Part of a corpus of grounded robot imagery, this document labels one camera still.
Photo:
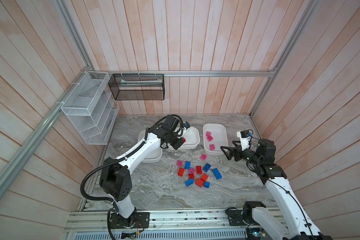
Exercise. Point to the white plastic bin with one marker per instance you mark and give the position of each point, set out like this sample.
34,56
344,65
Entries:
220,138
152,150
192,138

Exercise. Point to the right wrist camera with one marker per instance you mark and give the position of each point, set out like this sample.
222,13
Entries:
245,134

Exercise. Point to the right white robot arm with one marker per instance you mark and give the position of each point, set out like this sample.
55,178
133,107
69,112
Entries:
298,224

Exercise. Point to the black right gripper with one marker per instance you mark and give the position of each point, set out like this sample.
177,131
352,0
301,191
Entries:
231,153

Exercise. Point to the middle white plastic bin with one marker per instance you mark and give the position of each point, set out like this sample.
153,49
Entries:
192,138

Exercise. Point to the right white plastic bin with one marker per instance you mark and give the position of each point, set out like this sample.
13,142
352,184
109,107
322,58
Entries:
220,138

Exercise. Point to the blue long lego brick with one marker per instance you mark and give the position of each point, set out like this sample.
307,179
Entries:
217,174

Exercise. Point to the black wire mesh basket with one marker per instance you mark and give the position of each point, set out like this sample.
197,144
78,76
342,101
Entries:
137,87

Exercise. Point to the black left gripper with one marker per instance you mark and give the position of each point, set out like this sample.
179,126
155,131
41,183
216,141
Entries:
176,140

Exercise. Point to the white wire mesh shelf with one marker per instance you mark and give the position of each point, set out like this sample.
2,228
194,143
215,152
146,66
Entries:
90,109

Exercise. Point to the left white plastic bin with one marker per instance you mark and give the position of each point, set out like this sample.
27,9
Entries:
152,150

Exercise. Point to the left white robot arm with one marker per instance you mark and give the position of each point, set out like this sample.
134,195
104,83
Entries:
116,179

